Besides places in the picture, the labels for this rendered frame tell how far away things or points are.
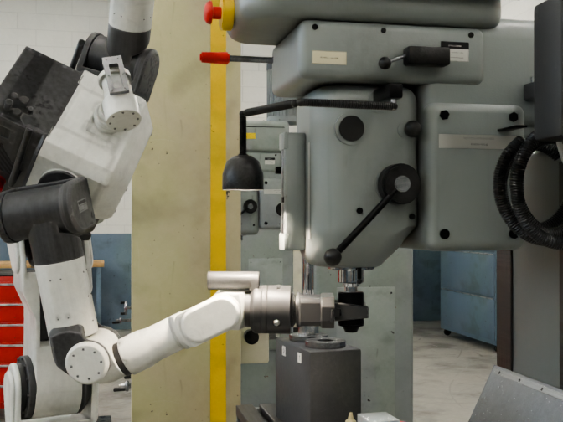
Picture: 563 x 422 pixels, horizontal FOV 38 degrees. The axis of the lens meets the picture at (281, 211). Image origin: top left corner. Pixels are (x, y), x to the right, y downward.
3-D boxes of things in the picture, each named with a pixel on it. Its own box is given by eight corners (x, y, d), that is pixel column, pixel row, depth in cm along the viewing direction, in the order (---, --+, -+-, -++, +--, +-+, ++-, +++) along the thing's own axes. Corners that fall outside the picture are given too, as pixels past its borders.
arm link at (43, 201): (12, 270, 146) (-3, 195, 145) (32, 260, 155) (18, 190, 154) (74, 260, 145) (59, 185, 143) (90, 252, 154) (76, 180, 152)
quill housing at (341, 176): (317, 270, 137) (317, 79, 138) (290, 263, 157) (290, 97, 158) (424, 268, 141) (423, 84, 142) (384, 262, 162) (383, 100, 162)
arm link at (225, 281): (267, 337, 146) (204, 337, 146) (271, 326, 156) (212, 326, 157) (267, 275, 145) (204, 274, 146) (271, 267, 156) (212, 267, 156)
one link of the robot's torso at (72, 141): (-57, 226, 168) (-30, 118, 142) (11, 118, 190) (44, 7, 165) (78, 285, 174) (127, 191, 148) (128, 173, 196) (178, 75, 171)
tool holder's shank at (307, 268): (298, 304, 190) (298, 256, 190) (310, 303, 192) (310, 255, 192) (307, 306, 187) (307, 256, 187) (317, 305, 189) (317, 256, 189)
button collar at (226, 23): (223, 26, 142) (223, -8, 142) (218, 33, 148) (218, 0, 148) (235, 26, 142) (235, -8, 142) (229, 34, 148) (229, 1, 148)
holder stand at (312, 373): (309, 440, 172) (309, 346, 172) (275, 416, 193) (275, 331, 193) (361, 435, 176) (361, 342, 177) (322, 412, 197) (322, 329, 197)
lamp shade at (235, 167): (214, 190, 144) (214, 154, 144) (249, 190, 148) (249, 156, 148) (236, 188, 138) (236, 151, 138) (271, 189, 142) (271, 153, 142)
